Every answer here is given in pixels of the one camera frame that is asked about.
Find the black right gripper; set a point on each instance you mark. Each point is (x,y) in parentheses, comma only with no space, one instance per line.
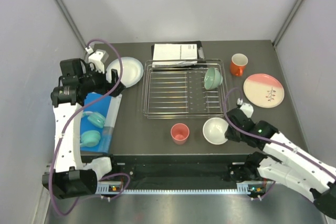
(230,136)

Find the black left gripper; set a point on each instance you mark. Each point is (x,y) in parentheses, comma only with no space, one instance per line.
(113,89)

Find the white fluted plate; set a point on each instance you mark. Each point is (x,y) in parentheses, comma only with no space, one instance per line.
(132,71)

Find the white orange bowl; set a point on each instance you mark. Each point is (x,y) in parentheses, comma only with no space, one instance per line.
(214,130)

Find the pink white floral plate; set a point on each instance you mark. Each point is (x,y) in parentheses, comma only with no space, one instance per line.
(263,90)

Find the mint green ceramic bowl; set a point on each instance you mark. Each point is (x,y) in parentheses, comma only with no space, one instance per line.
(213,78)

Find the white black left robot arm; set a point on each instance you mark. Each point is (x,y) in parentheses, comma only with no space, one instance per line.
(69,177)

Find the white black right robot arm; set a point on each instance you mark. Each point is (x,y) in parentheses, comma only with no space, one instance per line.
(280,160)

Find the blue white headphone box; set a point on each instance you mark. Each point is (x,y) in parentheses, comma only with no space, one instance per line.
(97,125)

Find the white paper manual booklet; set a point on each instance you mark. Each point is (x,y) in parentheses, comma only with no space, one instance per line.
(172,63)

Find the orange ceramic mug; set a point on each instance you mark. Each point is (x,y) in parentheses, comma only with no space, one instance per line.
(238,64)

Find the pink plastic cup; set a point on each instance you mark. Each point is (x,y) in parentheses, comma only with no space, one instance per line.
(180,133)

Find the black clipboard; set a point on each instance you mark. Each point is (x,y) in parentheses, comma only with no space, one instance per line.
(200,51)

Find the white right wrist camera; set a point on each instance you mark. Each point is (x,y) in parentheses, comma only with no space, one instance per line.
(245,107)

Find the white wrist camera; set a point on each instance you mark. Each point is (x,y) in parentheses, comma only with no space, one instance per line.
(96,60)
(245,107)

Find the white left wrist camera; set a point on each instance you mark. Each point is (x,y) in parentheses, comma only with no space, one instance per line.
(96,60)

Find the chrome wire dish rack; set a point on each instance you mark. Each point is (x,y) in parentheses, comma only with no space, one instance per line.
(176,90)

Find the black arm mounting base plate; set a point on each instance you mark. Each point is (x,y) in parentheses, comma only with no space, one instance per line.
(166,172)

